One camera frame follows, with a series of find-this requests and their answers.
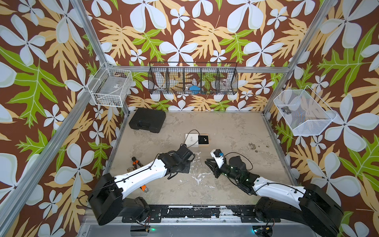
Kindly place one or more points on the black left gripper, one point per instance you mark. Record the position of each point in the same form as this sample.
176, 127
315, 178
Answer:
187, 169

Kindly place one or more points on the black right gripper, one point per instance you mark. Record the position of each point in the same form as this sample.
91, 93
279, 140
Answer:
215, 169

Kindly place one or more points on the black lined tan drawer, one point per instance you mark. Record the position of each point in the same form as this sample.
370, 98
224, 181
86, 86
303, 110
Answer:
203, 140

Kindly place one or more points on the white sleeve jewelry box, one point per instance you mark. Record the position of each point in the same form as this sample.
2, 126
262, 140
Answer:
191, 140

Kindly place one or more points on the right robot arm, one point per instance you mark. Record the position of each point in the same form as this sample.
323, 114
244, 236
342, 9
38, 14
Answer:
308, 205

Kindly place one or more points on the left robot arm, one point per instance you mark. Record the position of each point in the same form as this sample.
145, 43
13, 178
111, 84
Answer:
109, 198

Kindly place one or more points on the black hard case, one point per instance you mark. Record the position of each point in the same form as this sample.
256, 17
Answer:
148, 119

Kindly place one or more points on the blue object in basket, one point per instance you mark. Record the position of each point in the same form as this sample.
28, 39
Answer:
195, 89

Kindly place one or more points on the small metal object in basket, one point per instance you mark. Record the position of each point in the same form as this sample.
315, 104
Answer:
286, 110

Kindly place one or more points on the white mesh basket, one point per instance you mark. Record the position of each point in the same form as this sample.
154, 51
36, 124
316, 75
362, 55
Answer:
310, 116

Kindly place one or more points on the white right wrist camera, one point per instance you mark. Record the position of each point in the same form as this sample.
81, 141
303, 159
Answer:
218, 157

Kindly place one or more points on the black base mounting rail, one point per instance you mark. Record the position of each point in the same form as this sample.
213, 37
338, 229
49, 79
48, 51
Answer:
156, 213

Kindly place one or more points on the black wire basket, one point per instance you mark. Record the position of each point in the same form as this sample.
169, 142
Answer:
213, 78

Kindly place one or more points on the white wire basket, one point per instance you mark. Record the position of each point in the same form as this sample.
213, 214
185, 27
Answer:
110, 85

